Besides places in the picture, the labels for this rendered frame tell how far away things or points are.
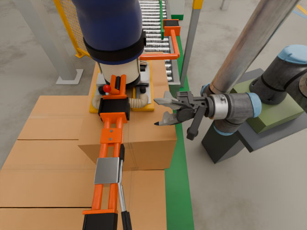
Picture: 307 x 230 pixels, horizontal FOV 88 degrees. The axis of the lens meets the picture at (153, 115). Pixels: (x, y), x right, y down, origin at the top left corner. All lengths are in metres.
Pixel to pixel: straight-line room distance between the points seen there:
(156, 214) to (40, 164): 0.76
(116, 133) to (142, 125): 0.20
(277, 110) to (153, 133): 0.70
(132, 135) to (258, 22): 0.55
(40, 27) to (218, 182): 2.26
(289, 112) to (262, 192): 0.91
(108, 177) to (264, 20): 0.59
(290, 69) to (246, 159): 1.10
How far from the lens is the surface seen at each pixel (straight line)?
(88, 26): 0.60
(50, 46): 2.21
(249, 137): 1.02
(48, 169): 1.21
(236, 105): 0.59
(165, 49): 1.82
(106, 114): 0.54
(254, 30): 0.59
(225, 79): 0.68
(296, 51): 0.99
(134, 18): 0.59
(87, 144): 0.70
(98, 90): 0.81
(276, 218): 1.82
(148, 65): 0.90
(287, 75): 0.96
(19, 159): 1.34
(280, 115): 1.08
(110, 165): 0.47
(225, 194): 1.67
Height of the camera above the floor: 1.53
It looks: 56 degrees down
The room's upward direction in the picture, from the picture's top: straight up
